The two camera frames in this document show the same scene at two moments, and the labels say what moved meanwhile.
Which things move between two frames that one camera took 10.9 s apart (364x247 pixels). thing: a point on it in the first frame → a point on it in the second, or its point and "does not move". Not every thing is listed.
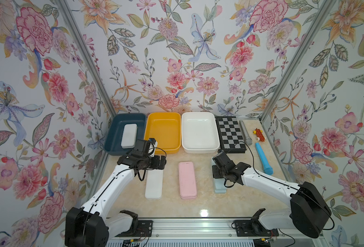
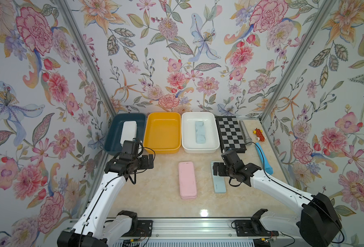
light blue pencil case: (219, 188) → (200, 132)
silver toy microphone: (248, 140) does not move
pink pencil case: (188, 190) does not move
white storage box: (199, 133) does not move
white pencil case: (153, 184) → (129, 131)
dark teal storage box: (112, 144) does not move
